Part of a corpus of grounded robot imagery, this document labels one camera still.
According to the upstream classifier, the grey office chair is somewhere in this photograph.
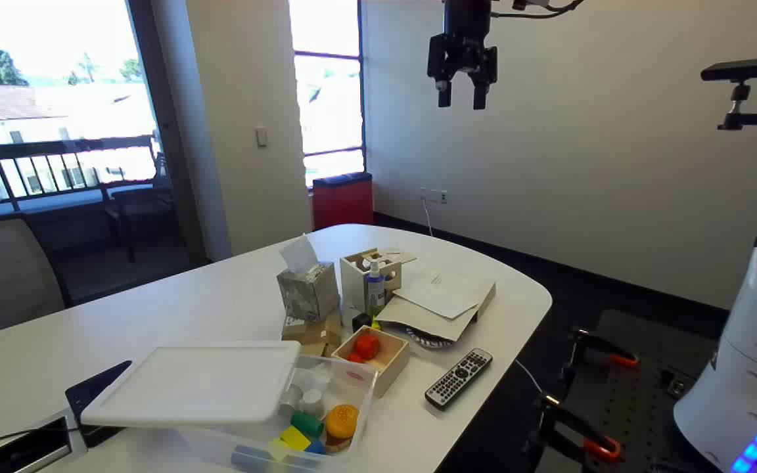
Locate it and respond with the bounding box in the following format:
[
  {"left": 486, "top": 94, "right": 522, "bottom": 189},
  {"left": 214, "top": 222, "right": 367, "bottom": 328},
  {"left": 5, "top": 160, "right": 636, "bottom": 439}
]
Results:
[{"left": 0, "top": 215, "right": 71, "bottom": 345}]

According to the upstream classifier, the purple white striped item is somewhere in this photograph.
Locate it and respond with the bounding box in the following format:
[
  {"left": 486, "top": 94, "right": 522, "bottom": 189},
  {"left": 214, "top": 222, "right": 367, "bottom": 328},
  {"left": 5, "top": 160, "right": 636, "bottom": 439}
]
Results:
[{"left": 403, "top": 327, "right": 452, "bottom": 356}]

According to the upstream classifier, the green block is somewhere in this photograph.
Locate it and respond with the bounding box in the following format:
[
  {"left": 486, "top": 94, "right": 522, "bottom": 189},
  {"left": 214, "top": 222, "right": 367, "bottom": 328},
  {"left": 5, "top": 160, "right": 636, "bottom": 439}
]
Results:
[{"left": 289, "top": 407, "right": 327, "bottom": 439}]

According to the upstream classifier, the small open wooden tray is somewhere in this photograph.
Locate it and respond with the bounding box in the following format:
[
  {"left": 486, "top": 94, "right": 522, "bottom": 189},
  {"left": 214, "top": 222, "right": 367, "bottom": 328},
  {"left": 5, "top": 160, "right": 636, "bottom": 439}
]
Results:
[{"left": 332, "top": 324, "right": 413, "bottom": 397}]

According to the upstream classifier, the black perforated robot table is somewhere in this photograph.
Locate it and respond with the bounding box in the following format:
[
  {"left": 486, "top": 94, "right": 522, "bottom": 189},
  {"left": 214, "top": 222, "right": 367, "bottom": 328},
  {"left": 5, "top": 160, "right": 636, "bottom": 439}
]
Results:
[{"left": 531, "top": 306, "right": 733, "bottom": 473}]

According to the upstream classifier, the clear plastic bin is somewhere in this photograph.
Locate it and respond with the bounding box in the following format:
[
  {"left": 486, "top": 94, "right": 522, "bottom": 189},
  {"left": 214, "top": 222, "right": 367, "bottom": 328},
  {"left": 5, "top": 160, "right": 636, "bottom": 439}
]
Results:
[{"left": 175, "top": 353, "right": 378, "bottom": 473}]

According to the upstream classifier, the dark tablet on stand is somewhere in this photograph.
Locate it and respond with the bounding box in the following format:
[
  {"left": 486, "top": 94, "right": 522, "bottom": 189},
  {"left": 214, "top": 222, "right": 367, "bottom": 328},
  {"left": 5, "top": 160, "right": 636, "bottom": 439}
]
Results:
[{"left": 63, "top": 358, "right": 135, "bottom": 449}]

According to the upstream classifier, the small sanitizer bottle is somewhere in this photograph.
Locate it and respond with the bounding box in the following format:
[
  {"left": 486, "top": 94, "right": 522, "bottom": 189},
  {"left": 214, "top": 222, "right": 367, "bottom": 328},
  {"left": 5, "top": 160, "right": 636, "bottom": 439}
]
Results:
[{"left": 364, "top": 270, "right": 384, "bottom": 319}]

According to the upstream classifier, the red cylinder block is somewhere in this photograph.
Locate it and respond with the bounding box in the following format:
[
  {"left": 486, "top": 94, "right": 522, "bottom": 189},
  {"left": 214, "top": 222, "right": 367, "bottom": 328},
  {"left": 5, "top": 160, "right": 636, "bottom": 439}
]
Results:
[{"left": 352, "top": 332, "right": 384, "bottom": 360}]

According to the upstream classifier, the orange handled clamp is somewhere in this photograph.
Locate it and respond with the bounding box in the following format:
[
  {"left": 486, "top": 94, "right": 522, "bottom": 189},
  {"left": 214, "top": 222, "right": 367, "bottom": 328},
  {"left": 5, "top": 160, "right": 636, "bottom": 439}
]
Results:
[
  {"left": 534, "top": 394, "right": 627, "bottom": 466},
  {"left": 561, "top": 327, "right": 644, "bottom": 373}
]

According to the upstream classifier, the wooden shape sorter cube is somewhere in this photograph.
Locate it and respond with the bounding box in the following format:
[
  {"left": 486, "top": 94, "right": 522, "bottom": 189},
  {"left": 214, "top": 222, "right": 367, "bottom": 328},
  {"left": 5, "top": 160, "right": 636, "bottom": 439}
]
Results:
[{"left": 339, "top": 244, "right": 419, "bottom": 319}]

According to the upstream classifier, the grey black remote control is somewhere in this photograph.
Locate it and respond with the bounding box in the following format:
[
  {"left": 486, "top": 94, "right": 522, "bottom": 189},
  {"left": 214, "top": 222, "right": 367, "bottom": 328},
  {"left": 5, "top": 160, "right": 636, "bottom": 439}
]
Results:
[{"left": 424, "top": 345, "right": 497, "bottom": 414}]

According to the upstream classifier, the white cylinder block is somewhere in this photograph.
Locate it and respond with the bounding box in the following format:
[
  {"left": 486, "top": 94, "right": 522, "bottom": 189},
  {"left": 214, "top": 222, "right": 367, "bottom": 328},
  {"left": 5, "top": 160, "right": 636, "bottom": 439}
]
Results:
[{"left": 298, "top": 387, "right": 327, "bottom": 416}]

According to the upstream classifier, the white framed screen device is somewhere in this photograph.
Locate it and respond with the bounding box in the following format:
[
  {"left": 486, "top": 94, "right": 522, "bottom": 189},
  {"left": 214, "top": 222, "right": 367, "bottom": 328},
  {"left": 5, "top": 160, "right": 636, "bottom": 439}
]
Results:
[{"left": 0, "top": 414, "right": 81, "bottom": 473}]

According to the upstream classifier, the black balcony chair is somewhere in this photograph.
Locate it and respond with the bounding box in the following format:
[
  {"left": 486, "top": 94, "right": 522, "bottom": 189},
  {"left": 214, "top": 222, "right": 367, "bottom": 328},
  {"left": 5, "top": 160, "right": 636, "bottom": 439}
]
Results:
[{"left": 100, "top": 176, "right": 183, "bottom": 263}]

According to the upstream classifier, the yellow block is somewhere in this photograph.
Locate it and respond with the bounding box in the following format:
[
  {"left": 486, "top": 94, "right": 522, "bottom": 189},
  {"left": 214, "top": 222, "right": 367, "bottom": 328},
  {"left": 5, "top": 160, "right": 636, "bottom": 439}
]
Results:
[{"left": 277, "top": 424, "right": 313, "bottom": 456}]

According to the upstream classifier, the black external camera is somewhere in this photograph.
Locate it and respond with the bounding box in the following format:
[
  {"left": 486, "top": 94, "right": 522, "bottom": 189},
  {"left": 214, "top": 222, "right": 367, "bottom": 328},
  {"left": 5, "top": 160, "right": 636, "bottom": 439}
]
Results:
[{"left": 700, "top": 52, "right": 757, "bottom": 84}]

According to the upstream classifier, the white paper sheet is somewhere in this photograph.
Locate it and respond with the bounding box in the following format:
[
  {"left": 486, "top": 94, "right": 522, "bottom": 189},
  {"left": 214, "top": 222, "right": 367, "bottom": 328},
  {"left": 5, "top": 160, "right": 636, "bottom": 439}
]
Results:
[{"left": 398, "top": 265, "right": 497, "bottom": 324}]

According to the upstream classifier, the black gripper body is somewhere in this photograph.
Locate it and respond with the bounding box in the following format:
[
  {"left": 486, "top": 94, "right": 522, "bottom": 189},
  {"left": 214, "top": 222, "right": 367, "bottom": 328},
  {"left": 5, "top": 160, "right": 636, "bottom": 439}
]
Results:
[{"left": 426, "top": 0, "right": 499, "bottom": 89}]

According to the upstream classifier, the dark balcony railing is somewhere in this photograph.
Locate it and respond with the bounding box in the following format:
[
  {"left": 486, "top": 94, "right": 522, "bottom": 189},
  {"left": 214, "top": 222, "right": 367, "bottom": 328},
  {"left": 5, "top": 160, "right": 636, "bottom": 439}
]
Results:
[{"left": 0, "top": 135, "right": 164, "bottom": 219}]

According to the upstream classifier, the orange cylinder block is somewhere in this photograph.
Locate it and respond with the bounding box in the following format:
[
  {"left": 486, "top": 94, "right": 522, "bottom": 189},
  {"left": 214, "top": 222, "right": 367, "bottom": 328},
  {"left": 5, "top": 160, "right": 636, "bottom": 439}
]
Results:
[{"left": 322, "top": 403, "right": 364, "bottom": 445}]

